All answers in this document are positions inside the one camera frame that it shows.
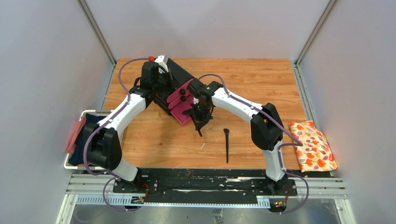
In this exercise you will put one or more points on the black drawer organizer box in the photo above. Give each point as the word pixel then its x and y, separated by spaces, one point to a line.
pixel 181 76

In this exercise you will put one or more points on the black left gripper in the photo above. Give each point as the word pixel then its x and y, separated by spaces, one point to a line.
pixel 166 73

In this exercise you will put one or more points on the pink top drawer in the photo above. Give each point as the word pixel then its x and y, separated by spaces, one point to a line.
pixel 179 94

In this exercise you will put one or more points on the black fan makeup brush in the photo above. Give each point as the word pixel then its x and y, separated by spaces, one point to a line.
pixel 196 121

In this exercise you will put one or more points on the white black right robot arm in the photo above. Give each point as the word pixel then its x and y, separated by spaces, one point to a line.
pixel 265 124

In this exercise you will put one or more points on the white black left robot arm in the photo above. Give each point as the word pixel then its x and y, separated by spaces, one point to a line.
pixel 103 139

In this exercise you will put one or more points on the pink cloth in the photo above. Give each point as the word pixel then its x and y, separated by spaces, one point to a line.
pixel 71 141

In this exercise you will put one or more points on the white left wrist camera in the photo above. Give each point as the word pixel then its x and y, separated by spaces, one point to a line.
pixel 162 60

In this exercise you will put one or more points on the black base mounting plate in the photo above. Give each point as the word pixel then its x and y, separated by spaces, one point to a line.
pixel 206 186

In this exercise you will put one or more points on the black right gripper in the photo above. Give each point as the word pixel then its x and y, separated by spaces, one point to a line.
pixel 205 119

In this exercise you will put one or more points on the floral orange cloth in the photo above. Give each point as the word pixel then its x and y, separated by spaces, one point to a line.
pixel 315 154

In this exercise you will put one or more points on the navy blue cloth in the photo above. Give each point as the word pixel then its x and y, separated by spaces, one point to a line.
pixel 76 159

